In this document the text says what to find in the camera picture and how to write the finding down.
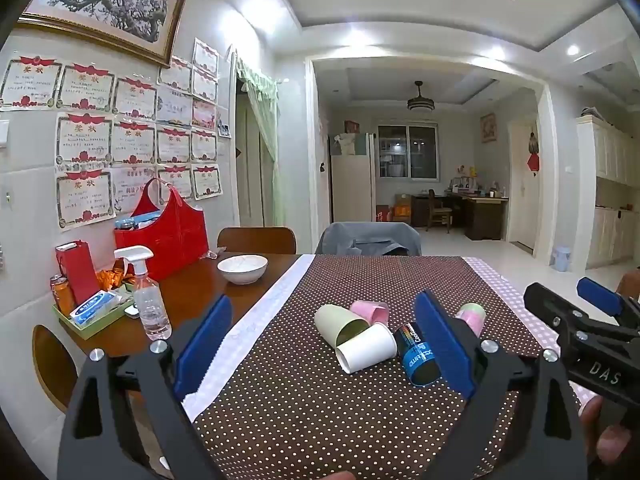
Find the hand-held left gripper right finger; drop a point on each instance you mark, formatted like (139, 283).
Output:
(445, 347)

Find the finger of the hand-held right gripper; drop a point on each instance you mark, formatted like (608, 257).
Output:
(597, 295)
(565, 310)

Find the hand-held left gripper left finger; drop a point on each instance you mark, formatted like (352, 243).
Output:
(205, 342)

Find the dark blue printed cup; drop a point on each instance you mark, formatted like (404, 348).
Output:
(417, 357)

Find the pink and green cup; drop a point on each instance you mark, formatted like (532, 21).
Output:
(470, 317)

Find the white paper cup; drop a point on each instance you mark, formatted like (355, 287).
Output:
(367, 347)

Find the pink paper cup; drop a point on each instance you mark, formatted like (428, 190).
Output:
(367, 310)

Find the light green paper cup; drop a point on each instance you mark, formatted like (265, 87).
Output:
(335, 325)

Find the person's right hand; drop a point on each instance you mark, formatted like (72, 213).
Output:
(607, 435)

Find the light blue waste bin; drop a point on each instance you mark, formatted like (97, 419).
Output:
(562, 260)

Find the clear spray bottle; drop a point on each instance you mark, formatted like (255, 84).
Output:
(150, 305)

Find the white bowl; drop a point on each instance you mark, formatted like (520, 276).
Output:
(242, 267)

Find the red tote bag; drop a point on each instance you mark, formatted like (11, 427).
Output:
(170, 245)

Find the green tray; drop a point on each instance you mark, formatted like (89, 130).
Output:
(97, 327)

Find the blue tissue packet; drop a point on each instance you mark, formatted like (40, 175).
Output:
(95, 307)

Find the brown dotted tablecloth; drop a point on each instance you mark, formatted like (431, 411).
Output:
(300, 410)

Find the white door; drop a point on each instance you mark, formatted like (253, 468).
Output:
(522, 200)

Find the dark wooden desk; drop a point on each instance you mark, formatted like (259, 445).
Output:
(482, 217)

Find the grey jacket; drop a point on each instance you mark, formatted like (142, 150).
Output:
(370, 237)

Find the dark desk chair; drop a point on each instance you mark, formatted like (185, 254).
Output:
(440, 212)

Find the red gift box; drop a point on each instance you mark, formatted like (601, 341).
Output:
(77, 272)

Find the cardboard boxes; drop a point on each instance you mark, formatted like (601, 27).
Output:
(397, 207)

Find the orange drink can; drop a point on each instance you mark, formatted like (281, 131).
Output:
(64, 297)
(54, 285)

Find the red hanging ornament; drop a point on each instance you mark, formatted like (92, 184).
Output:
(533, 160)

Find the white refrigerator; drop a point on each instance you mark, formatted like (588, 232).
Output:
(352, 185)

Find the window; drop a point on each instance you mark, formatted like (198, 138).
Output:
(407, 152)

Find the green door curtain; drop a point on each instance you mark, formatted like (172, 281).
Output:
(265, 125)

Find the ceiling fan lamp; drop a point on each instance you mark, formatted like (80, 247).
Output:
(421, 102)

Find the framed blossom painting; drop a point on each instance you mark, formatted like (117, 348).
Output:
(110, 2)

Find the cream wall cabinet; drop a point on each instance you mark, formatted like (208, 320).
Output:
(612, 195)

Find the small framed wall picture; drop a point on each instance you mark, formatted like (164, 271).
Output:
(488, 127)

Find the wall of award certificates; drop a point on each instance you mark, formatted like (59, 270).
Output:
(130, 140)

